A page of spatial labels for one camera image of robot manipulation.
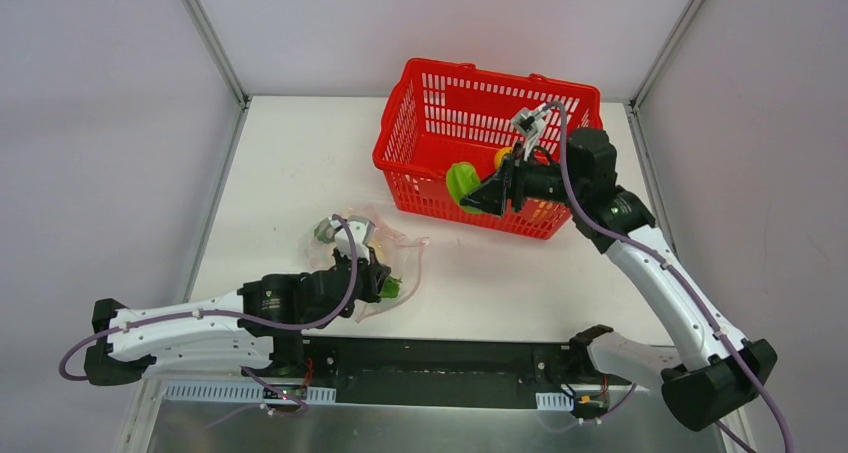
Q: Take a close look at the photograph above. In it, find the clear pink zip top bag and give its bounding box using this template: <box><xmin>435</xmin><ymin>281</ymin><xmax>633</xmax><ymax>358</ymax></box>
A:
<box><xmin>299</xmin><ymin>205</ymin><xmax>429</xmax><ymax>323</ymax></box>

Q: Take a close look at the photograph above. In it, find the left aluminium frame post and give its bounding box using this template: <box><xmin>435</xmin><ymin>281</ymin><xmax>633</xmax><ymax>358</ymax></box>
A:
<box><xmin>181</xmin><ymin>0</ymin><xmax>250</xmax><ymax>110</ymax></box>

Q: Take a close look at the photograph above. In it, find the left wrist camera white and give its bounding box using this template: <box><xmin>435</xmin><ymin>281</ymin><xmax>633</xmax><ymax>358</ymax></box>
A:
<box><xmin>313</xmin><ymin>215</ymin><xmax>376</xmax><ymax>262</ymax></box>

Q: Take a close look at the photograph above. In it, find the white daikon radish toy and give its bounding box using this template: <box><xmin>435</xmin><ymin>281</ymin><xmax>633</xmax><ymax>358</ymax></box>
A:
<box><xmin>378</xmin><ymin>276</ymin><xmax>403</xmax><ymax>299</ymax></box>

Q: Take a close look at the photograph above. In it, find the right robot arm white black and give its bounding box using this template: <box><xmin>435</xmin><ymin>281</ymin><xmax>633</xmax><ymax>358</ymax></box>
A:
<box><xmin>449</xmin><ymin>128</ymin><xmax>777</xmax><ymax>431</ymax></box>

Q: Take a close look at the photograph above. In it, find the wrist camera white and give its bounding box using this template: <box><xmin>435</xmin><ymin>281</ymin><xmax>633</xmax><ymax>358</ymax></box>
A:
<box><xmin>510</xmin><ymin>104</ymin><xmax>551</xmax><ymax>161</ymax></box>
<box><xmin>313</xmin><ymin>215</ymin><xmax>376</xmax><ymax>262</ymax></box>

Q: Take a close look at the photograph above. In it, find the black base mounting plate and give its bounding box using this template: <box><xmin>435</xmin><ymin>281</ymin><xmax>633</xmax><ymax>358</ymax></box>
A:
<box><xmin>256</xmin><ymin>336</ymin><xmax>629</xmax><ymax>409</ymax></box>

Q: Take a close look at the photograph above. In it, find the yellow orange fruit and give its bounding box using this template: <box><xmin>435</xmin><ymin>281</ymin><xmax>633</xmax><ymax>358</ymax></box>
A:
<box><xmin>493</xmin><ymin>147</ymin><xmax>513</xmax><ymax>169</ymax></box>

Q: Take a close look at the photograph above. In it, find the right aluminium frame post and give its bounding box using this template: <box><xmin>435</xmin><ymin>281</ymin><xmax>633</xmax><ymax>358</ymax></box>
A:
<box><xmin>630</xmin><ymin>0</ymin><xmax>708</xmax><ymax>114</ymax></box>

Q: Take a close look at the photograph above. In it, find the red plastic shopping basket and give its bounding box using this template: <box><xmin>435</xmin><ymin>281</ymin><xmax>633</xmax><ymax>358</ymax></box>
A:
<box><xmin>372</xmin><ymin>58</ymin><xmax>603</xmax><ymax>240</ymax></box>

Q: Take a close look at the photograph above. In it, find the aluminium frame post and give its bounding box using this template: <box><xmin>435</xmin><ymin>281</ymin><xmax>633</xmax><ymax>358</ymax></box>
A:
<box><xmin>630</xmin><ymin>0</ymin><xmax>708</xmax><ymax>114</ymax></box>
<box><xmin>181</xmin><ymin>0</ymin><xmax>250</xmax><ymax>110</ymax></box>

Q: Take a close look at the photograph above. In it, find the green vegetable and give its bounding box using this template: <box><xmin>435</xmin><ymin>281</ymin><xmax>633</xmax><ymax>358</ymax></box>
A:
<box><xmin>445</xmin><ymin>162</ymin><xmax>482</xmax><ymax>214</ymax></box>

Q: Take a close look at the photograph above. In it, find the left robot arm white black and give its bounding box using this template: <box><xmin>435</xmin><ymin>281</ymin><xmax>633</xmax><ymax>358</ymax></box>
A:
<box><xmin>82</xmin><ymin>250</ymin><xmax>400</xmax><ymax>386</ymax></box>

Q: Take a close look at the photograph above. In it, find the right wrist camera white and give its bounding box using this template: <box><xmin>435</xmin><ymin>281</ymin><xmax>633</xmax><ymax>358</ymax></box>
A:
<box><xmin>510</xmin><ymin>104</ymin><xmax>551</xmax><ymax>161</ymax></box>

